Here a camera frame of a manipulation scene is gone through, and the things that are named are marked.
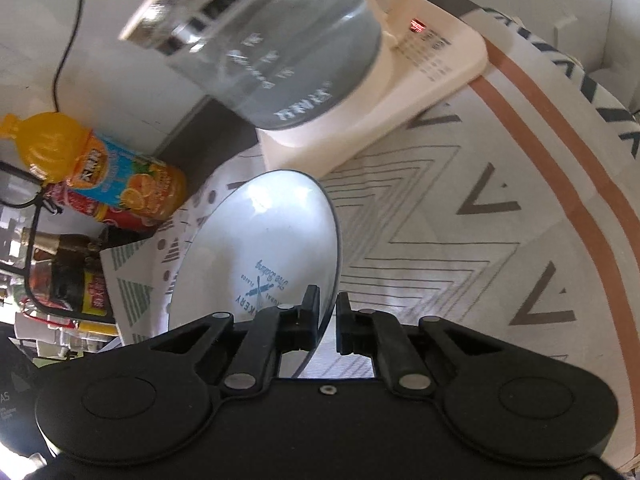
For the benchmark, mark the white plate with blue print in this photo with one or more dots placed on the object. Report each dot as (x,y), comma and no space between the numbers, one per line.
(265,225)

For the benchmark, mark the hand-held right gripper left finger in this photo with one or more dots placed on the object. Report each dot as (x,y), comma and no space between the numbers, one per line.
(295,330)

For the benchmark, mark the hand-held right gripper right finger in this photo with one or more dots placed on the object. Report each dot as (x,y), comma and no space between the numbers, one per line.
(352,332)

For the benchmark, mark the orange juice bottle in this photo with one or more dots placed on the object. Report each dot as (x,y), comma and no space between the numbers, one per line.
(110,170)

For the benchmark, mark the black metal spice rack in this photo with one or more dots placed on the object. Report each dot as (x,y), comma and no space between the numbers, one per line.
(30,240)

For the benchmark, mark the cream kettle base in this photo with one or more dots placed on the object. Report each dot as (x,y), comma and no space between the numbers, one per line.
(400,95)

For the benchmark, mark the red drink can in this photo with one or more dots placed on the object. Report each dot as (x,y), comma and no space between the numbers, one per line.
(125,220)
(75,201)

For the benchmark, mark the patterned fringed table cloth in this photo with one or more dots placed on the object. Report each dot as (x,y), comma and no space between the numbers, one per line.
(450,185)

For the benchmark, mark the glass electric kettle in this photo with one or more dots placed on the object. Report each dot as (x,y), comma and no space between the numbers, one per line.
(280,45)

